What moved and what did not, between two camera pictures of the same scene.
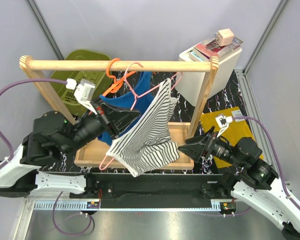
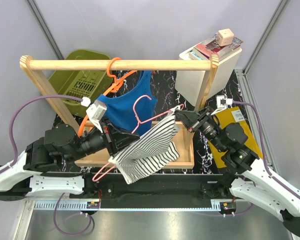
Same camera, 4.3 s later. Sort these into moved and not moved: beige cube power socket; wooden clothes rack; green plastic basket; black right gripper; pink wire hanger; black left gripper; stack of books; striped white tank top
Moved: striped white tank top; black right gripper; pink wire hanger; black left gripper
Not moved: beige cube power socket; green plastic basket; wooden clothes rack; stack of books
